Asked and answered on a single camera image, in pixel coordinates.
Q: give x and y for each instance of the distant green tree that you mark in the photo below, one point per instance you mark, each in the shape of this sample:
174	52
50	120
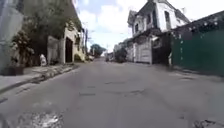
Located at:
96	49

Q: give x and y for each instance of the grey asphalt road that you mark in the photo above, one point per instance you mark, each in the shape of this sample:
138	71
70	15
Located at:
120	96

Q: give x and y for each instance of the white gate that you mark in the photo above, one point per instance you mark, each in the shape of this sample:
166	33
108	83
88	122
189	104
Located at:
143	51

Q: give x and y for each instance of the utility pole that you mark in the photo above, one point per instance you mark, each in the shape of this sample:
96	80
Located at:
86	41

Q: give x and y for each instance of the cream building with dark doorway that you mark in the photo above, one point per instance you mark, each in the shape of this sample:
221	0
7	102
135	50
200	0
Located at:
70	43

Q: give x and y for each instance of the white two-storey house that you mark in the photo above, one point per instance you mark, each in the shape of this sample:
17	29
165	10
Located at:
156	20

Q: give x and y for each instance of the large leafy tree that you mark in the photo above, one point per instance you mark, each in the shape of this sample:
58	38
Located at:
46	20

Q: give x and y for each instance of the green metal fence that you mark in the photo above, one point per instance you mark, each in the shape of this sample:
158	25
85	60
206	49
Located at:
200	50

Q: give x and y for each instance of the potted plant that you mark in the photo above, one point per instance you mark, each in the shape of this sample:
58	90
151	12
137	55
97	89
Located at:
20	50

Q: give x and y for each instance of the grey concrete sidewalk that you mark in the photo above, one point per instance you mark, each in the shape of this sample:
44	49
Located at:
20	78

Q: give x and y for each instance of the grey concrete wall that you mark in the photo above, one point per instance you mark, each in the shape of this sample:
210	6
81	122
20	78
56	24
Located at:
8	33

